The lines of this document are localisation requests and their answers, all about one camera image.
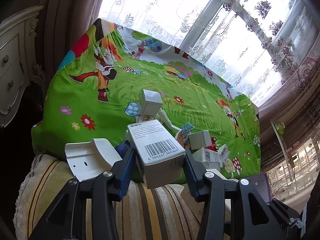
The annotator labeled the white plastic bracket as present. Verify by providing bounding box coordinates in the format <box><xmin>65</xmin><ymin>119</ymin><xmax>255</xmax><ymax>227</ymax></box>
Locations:
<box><xmin>65</xmin><ymin>138</ymin><xmax>122</xmax><ymax>181</ymax></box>

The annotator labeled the cream cabinet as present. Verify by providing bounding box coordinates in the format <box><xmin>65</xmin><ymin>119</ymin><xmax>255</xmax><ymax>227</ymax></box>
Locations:
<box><xmin>0</xmin><ymin>5</ymin><xmax>45</xmax><ymax>128</ymax></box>

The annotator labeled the green tissue pack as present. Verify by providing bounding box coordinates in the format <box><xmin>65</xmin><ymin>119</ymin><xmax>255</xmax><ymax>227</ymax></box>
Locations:
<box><xmin>274</xmin><ymin>121</ymin><xmax>285</xmax><ymax>135</ymax></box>

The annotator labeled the white wall shelf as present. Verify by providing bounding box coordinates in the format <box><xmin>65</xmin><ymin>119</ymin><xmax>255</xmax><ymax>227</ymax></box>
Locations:
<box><xmin>270</xmin><ymin>121</ymin><xmax>294</xmax><ymax>171</ymax></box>

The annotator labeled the green cartoon tablecloth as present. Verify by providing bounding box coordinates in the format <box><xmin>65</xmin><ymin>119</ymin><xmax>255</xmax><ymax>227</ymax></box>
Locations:
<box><xmin>32</xmin><ymin>19</ymin><xmax>261</xmax><ymax>178</ymax></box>

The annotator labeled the white box with barcode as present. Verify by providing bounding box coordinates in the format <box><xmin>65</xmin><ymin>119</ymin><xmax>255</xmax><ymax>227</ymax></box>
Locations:
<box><xmin>193</xmin><ymin>147</ymin><xmax>222</xmax><ymax>171</ymax></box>

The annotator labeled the lace curtain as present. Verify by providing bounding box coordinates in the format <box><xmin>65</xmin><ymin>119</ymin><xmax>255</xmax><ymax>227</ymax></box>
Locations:
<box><xmin>99</xmin><ymin>0</ymin><xmax>319</xmax><ymax>106</ymax></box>

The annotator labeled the white cube box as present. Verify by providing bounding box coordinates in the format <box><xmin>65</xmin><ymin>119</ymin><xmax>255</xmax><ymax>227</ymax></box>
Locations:
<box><xmin>139</xmin><ymin>89</ymin><xmax>163</xmax><ymax>116</ymax></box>

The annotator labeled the small white box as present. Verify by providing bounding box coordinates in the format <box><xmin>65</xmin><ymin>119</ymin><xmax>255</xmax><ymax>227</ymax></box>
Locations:
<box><xmin>189</xmin><ymin>130</ymin><xmax>212</xmax><ymax>150</ymax></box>

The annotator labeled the red blue toy car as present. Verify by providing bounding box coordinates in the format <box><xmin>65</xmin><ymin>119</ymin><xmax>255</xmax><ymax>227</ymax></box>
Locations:
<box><xmin>207</xmin><ymin>136</ymin><xmax>219</xmax><ymax>152</ymax></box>

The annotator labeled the striped cushion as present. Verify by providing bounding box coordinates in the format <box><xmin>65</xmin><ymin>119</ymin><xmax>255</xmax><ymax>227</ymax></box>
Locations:
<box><xmin>13</xmin><ymin>154</ymin><xmax>201</xmax><ymax>239</ymax></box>

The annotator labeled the basketball hoop toy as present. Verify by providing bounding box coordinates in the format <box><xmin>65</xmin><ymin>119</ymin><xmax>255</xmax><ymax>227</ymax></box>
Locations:
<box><xmin>157</xmin><ymin>109</ymin><xmax>195</xmax><ymax>148</ymax></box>

